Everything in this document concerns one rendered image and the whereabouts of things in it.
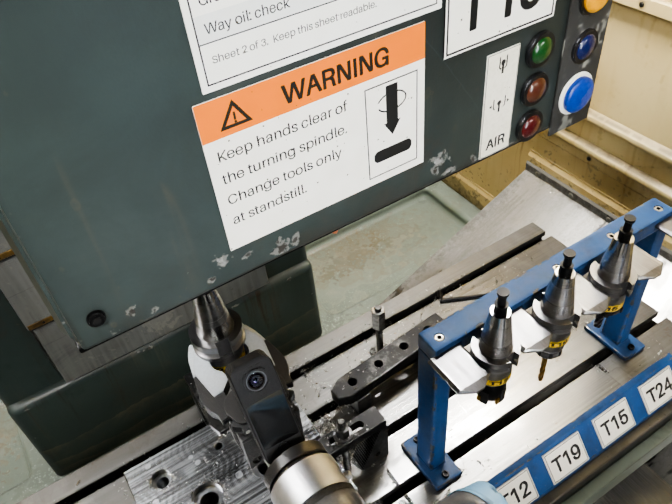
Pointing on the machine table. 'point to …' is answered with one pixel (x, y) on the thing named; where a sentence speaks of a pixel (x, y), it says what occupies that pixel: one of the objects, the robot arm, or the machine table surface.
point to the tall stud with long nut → (378, 326)
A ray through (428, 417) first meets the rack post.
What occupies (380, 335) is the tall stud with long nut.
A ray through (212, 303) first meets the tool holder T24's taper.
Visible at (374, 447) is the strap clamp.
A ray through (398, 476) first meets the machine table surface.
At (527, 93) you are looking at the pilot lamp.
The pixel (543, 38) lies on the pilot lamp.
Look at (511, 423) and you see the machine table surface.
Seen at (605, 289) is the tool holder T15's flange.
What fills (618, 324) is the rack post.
